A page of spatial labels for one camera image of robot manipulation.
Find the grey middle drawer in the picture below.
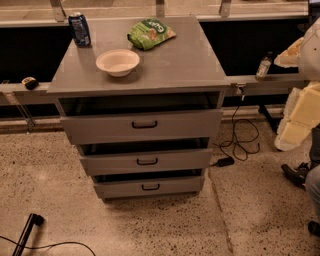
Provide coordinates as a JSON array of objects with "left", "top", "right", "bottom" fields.
[{"left": 80, "top": 149, "right": 211, "bottom": 176}]

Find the thin black floor cable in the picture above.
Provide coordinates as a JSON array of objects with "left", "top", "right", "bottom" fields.
[{"left": 0, "top": 235, "right": 97, "bottom": 256}]

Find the black stand leg left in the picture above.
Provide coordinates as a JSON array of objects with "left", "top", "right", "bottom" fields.
[{"left": 12, "top": 213, "right": 44, "bottom": 256}]

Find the grey drawer cabinet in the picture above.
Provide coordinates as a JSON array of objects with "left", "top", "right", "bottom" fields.
[{"left": 48, "top": 16, "right": 229, "bottom": 185}]

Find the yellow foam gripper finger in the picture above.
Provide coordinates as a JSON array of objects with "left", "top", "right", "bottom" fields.
[{"left": 274, "top": 36, "right": 320, "bottom": 151}]

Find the black rolling stand leg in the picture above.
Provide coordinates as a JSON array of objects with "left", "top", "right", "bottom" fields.
[{"left": 258, "top": 105, "right": 280, "bottom": 133}]

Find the small clear bottle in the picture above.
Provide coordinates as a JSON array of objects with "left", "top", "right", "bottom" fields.
[{"left": 255, "top": 51, "right": 272, "bottom": 81}]

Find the blue soda can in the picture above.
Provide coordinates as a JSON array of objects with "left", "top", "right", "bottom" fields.
[{"left": 68, "top": 12, "right": 91, "bottom": 47}]

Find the black cable with adapter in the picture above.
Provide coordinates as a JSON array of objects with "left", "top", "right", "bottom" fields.
[{"left": 209, "top": 94, "right": 262, "bottom": 168}]

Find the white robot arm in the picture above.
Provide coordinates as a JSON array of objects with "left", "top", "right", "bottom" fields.
[{"left": 274, "top": 19, "right": 320, "bottom": 151}]

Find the white bowl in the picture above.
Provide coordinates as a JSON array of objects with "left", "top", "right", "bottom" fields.
[{"left": 96, "top": 49, "right": 140, "bottom": 77}]

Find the grey drawer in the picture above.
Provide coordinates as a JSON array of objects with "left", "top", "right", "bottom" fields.
[
  {"left": 80, "top": 149, "right": 211, "bottom": 176},
  {"left": 61, "top": 109, "right": 222, "bottom": 145},
  {"left": 94, "top": 176, "right": 204, "bottom": 199}
]

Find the green chip bag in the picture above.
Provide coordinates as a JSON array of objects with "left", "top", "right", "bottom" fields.
[{"left": 127, "top": 18, "right": 176, "bottom": 51}]

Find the grey top drawer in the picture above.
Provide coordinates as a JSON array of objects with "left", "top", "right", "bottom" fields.
[{"left": 61, "top": 109, "right": 222, "bottom": 145}]

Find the grey metal rail shelf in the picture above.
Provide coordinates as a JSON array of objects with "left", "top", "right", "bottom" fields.
[{"left": 0, "top": 73, "right": 308, "bottom": 106}]

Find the yellow black tape measure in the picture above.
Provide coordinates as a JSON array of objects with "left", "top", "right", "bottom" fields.
[{"left": 22, "top": 77, "right": 39, "bottom": 90}]

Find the grey bottom drawer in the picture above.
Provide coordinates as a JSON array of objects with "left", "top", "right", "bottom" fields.
[{"left": 94, "top": 176, "right": 204, "bottom": 199}]

